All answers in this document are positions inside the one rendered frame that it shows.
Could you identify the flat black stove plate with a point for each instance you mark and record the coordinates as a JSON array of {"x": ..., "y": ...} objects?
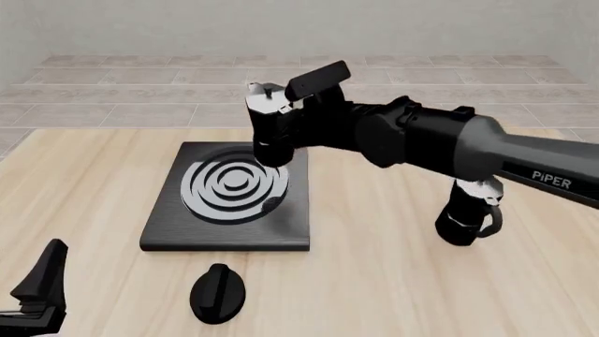
[{"x": 224, "y": 228}]

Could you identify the round black stove knob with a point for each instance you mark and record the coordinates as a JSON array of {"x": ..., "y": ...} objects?
[{"x": 216, "y": 295}]

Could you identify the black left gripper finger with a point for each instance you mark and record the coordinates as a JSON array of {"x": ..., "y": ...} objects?
[{"x": 44, "y": 281}]

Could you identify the black and silver moka pot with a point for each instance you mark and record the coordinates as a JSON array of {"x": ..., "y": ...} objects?
[
  {"x": 266, "y": 102},
  {"x": 456, "y": 224}
]

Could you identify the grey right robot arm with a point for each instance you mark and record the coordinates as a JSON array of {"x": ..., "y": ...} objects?
[{"x": 468, "y": 147}]

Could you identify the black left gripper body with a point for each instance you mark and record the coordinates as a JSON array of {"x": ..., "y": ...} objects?
[{"x": 28, "y": 324}]

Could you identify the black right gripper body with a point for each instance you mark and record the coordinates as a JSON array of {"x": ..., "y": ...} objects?
[{"x": 327, "y": 123}]

